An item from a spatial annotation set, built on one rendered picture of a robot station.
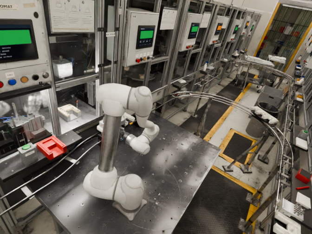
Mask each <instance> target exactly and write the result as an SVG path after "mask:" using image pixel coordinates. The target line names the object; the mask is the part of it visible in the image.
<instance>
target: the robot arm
mask: <svg viewBox="0 0 312 234"><path fill-rule="evenodd" d="M96 100H97V101H98V103H99V104H101V105H102V108H103V112H104V113H105V115H104V124H103V132H102V141H101V148H100V155H99V162H98V166H96V167H95V168H94V170H93V171H91V172H89V173H88V174H87V176H86V177H85V179H84V184H83V187H84V189H85V191H86V192H87V193H88V194H90V195H92V196H94V197H98V198H102V199H107V200H114V201H115V202H113V204H112V205H113V207H115V208H117V209H118V210H119V211H120V212H121V213H122V214H123V215H125V216H126V217H127V218H128V220H129V221H133V219H134V217H135V216H136V215H137V213H138V212H139V211H140V210H141V209H142V207H143V206H145V205H146V204H147V201H146V200H144V199H143V194H144V185H143V181H142V179H141V178H140V177H139V176H138V175H135V174H128V175H125V176H117V170H116V168H115V167H114V164H115V158H116V151H117V143H118V139H120V140H121V141H122V140H124V141H125V142H126V143H127V144H128V145H129V146H131V147H132V148H133V149H134V150H135V151H136V152H138V153H140V154H143V155H146V154H147V153H148V152H149V151H150V146H149V143H150V142H152V141H153V140H154V139H155V137H156V136H157V135H158V133H159V127H158V126H157V125H156V124H154V123H153V122H151V121H148V120H147V119H148V117H149V115H150V112H151V110H152V105H153V97H152V93H151V91H150V89H149V88H148V87H146V86H139V87H137V88H133V87H129V86H127V85H123V84H115V83H109V84H102V85H100V86H99V87H98V88H97V91H96ZM126 109H127V110H131V111H134V112H135V115H136V120H137V123H138V125H139V126H140V127H142V128H145V129H144V131H143V133H142V134H141V135H140V136H139V137H136V136H134V135H132V134H130V133H128V132H125V131H124V129H125V128H123V127H122V126H120V125H121V119H122V115H123V114H124V113H125V111H126Z"/></svg>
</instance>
